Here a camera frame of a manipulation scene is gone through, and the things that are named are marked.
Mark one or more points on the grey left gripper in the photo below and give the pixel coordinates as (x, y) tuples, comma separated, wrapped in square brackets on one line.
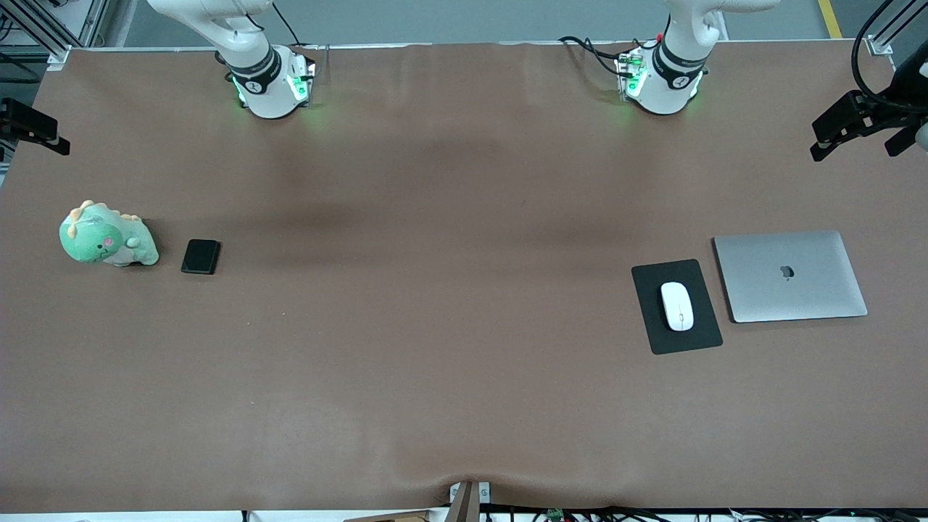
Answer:
[(886, 110)]

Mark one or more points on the black phone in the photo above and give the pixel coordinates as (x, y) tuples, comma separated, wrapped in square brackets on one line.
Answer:
[(200, 257)]

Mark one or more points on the white computer mouse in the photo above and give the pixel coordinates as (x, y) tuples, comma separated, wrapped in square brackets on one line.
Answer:
[(676, 308)]

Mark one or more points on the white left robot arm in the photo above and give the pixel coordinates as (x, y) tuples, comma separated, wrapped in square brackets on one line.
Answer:
[(663, 80)]

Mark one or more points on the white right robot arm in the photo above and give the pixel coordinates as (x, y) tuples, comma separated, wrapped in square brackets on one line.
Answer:
[(264, 94)]

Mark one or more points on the black mouse pad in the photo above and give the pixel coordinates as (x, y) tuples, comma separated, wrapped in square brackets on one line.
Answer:
[(709, 335)]

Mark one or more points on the green dinosaur plush toy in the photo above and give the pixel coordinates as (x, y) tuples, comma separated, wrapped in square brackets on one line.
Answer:
[(94, 239)]

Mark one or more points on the silver laptop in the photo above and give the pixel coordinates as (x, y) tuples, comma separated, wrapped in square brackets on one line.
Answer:
[(790, 297)]

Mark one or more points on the aluminium frame post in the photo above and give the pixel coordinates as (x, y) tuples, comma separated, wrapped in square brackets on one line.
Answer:
[(881, 45), (90, 22)]

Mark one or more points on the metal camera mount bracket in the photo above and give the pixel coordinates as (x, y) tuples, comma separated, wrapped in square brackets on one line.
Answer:
[(464, 504)]

